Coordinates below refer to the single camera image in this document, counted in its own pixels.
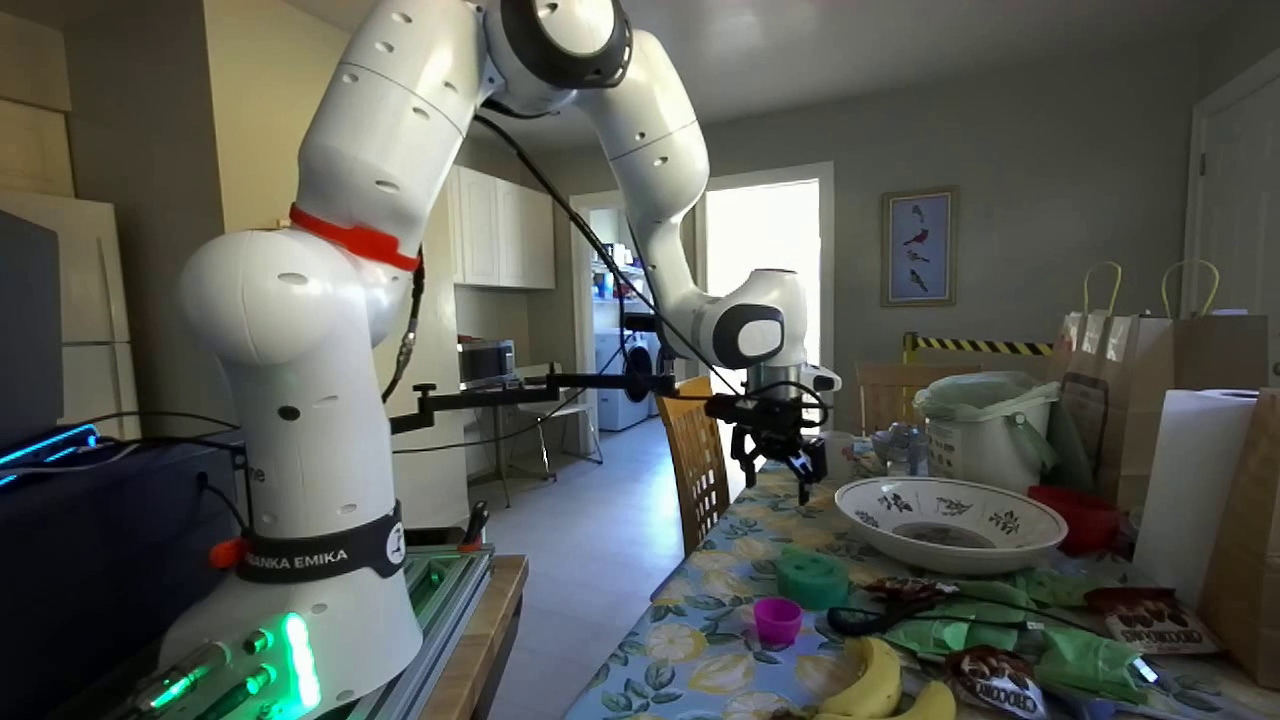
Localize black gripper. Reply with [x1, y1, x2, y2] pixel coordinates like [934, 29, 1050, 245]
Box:
[699, 376, 841, 508]

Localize purple plastic cup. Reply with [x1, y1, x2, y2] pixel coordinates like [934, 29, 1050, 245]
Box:
[748, 592, 807, 656]

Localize white printed ceramic bowl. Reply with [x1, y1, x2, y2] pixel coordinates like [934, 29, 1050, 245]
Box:
[831, 471, 1072, 579]

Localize wooden lattice back chair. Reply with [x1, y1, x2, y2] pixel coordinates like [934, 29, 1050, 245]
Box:
[851, 356, 941, 439]
[654, 376, 738, 560]

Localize green smiley face sponge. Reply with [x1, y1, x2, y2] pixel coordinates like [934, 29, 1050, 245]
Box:
[773, 546, 855, 615]

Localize lemon print tablecloth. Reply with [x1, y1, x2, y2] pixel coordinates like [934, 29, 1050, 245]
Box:
[566, 456, 1280, 720]

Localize white bin with liner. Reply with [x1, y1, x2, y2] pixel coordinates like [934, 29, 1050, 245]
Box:
[917, 369, 1064, 494]

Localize yellow banana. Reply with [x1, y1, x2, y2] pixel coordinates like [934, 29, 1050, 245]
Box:
[813, 633, 910, 720]
[894, 678, 962, 720]

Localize yellow black caution tape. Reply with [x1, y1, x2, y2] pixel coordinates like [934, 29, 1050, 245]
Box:
[899, 330, 1059, 366]

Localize green foil packet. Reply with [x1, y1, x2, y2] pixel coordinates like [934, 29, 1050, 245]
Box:
[1024, 615, 1155, 707]
[879, 574, 1072, 667]

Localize framed bird picture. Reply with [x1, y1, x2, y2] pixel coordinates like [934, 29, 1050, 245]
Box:
[876, 183, 962, 312]

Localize brown snack packet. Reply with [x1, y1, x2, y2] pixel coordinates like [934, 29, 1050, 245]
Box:
[941, 644, 1053, 720]

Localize red plastic object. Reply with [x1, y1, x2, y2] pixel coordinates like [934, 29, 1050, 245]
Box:
[1030, 483, 1129, 560]

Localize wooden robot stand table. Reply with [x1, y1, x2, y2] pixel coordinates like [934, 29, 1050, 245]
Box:
[398, 552, 533, 720]

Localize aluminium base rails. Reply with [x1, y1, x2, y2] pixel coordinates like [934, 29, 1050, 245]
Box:
[114, 546, 498, 720]

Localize flat brown chocolate wrapper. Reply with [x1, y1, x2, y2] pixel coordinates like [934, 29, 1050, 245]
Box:
[1080, 584, 1221, 661]

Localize white panel door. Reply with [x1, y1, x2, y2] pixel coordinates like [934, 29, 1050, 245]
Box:
[1179, 45, 1280, 324]

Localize dark blue cloth cover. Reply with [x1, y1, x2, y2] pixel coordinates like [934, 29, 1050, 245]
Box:
[0, 426, 256, 720]

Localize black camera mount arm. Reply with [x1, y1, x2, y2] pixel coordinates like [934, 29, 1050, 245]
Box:
[388, 366, 677, 439]

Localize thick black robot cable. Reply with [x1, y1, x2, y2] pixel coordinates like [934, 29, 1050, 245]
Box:
[473, 113, 752, 404]

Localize pale paper bag with handles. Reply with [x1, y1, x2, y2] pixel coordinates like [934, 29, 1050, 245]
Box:
[1059, 258, 1176, 515]

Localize white wall cabinet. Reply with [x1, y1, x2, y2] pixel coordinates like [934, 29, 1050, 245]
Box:
[448, 163, 561, 292]

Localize brown paper bag with handles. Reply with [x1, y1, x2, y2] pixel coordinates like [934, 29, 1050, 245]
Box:
[1155, 258, 1271, 391]

